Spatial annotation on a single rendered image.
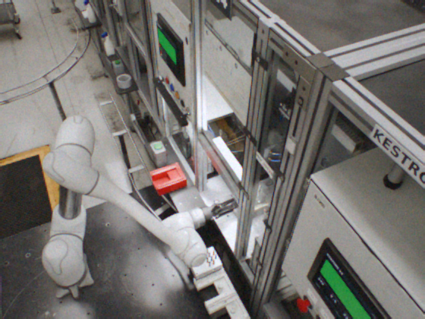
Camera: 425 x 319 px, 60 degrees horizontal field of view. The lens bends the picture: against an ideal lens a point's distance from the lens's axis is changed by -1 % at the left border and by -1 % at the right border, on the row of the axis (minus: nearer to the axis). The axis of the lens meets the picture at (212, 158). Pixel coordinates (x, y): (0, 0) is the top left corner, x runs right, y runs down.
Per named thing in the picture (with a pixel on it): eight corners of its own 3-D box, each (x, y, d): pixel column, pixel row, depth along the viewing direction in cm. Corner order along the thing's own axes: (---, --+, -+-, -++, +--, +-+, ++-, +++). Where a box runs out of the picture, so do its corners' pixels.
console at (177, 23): (152, 74, 180) (140, -23, 145) (206, 59, 188) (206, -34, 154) (187, 127, 155) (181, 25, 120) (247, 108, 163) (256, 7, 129)
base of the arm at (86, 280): (58, 307, 172) (55, 303, 168) (50, 267, 185) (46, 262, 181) (96, 291, 177) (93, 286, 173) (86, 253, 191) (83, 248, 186)
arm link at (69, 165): (99, 185, 130) (102, 157, 139) (53, 162, 119) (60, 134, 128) (77, 202, 135) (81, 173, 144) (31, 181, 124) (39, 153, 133)
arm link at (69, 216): (48, 249, 181) (55, 212, 195) (82, 251, 186) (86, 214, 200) (48, 142, 128) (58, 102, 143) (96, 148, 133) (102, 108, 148)
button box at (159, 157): (152, 158, 204) (149, 143, 195) (165, 153, 206) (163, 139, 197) (157, 168, 199) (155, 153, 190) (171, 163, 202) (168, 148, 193)
